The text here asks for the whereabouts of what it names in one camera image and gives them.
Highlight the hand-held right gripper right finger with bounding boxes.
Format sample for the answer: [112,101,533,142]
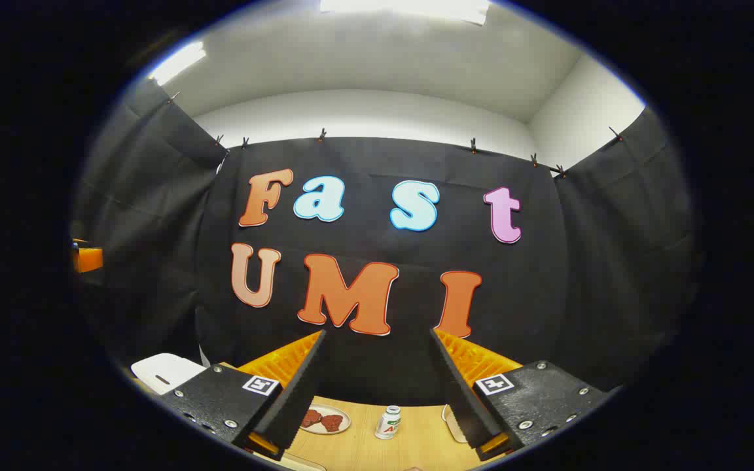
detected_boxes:
[429,327,613,462]

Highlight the white rice cooker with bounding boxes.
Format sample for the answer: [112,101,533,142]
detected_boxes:
[131,353,208,396]

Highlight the row of black cloth clips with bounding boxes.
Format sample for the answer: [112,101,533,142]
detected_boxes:
[168,90,624,179]

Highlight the white round plate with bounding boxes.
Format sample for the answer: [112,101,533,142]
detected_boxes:
[298,404,352,436]

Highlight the rectangular ceiling light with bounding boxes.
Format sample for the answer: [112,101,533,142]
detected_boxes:
[149,41,208,86]
[319,0,491,26]

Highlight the white toaster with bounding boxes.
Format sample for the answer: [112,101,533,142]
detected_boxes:
[441,404,471,445]

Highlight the white drink bottle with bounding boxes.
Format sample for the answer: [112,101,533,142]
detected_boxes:
[374,405,403,441]

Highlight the black backdrop cloth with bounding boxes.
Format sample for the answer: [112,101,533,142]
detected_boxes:
[71,78,702,408]

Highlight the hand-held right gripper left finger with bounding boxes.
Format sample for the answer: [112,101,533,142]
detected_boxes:
[161,329,327,462]

